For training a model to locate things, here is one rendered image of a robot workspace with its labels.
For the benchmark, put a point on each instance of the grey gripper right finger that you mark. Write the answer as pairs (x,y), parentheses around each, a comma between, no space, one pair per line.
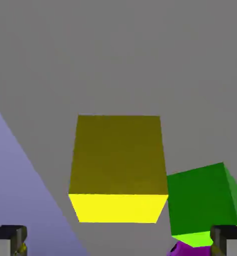
(228,240)

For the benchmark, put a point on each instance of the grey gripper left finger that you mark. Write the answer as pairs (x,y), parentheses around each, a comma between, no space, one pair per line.
(8,240)

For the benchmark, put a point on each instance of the small purple cube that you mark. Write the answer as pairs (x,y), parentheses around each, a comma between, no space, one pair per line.
(190,251)

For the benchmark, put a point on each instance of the large green box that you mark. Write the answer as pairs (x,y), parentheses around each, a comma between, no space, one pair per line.
(200,202)

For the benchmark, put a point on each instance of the large yellow box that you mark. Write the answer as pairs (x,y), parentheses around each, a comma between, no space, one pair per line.
(118,170)

